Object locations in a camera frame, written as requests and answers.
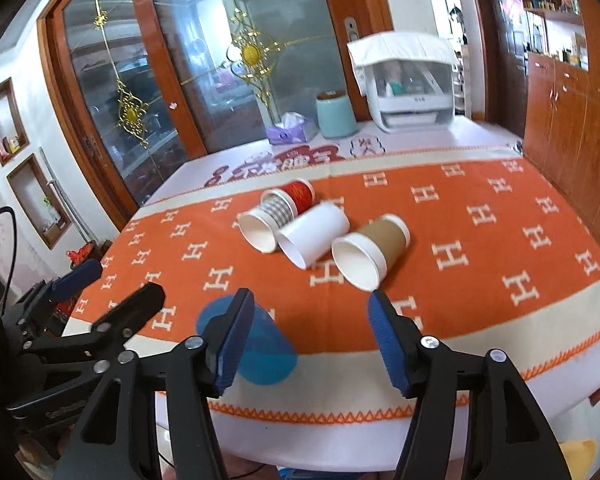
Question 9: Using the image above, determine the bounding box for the purple tissue box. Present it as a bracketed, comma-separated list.
[267, 112, 319, 145]

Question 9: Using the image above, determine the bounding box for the wooden door frame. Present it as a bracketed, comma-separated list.
[467, 0, 531, 137]

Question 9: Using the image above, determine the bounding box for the white paper cup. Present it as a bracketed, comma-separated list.
[276, 201, 351, 269]

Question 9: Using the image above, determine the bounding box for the wooden wall niche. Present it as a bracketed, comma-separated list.
[0, 77, 32, 167]
[6, 153, 74, 250]

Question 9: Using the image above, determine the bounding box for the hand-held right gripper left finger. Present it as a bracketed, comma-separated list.
[52, 287, 256, 480]

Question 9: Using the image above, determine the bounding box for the orange patterned blanket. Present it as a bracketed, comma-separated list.
[62, 145, 600, 423]

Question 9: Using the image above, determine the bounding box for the wooden cabinet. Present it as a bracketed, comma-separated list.
[509, 0, 600, 257]

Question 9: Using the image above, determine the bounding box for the white countertop appliance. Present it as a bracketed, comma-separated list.
[361, 57, 457, 134]

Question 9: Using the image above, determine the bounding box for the grey striped paper cup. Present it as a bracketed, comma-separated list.
[237, 195, 297, 254]

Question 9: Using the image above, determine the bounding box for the black cable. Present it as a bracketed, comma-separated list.
[0, 206, 17, 306]

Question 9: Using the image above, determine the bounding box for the red paper cup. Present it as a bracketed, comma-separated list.
[260, 178, 315, 214]

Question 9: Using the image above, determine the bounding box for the orange patterned tablecloth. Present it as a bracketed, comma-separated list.
[60, 115, 600, 477]

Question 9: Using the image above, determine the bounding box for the teal canister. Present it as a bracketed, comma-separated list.
[315, 91, 359, 139]

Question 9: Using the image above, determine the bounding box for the brown paper cup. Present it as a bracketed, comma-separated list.
[331, 214, 412, 292]

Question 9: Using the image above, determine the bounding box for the glass sliding door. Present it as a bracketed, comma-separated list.
[144, 0, 396, 156]
[37, 0, 207, 217]

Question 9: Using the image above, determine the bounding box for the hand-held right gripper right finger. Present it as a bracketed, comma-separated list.
[367, 289, 547, 480]

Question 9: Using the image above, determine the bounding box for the red ornament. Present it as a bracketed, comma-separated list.
[65, 242, 102, 267]

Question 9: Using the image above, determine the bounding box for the blue translucent plastic cup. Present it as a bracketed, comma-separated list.
[196, 296, 298, 386]

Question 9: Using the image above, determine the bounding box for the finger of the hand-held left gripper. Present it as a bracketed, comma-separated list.
[0, 259, 104, 342]
[5, 281, 167, 413]

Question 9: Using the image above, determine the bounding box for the white cloth cover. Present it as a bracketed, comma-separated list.
[347, 32, 460, 69]

